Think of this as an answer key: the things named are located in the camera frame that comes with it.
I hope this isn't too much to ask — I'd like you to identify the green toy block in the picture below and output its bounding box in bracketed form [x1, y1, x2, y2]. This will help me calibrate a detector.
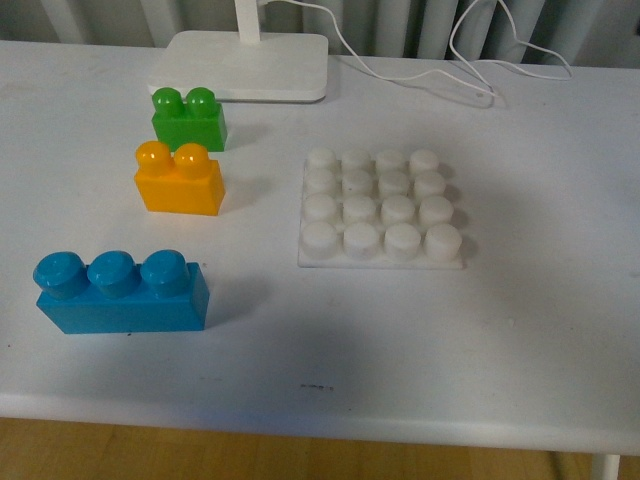
[152, 87, 227, 152]

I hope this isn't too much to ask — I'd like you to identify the white desk lamp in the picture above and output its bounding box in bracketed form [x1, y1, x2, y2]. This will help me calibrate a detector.
[148, 1, 329, 103]

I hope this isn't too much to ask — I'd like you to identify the blue toy block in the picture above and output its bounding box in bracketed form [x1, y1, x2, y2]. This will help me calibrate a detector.
[33, 250, 209, 334]

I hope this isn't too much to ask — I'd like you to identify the yellow toy block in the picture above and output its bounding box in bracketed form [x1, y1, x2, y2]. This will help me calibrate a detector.
[134, 141, 225, 216]

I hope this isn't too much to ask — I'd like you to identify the white studded base plate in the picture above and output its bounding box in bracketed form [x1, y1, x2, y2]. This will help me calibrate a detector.
[298, 148, 463, 270]

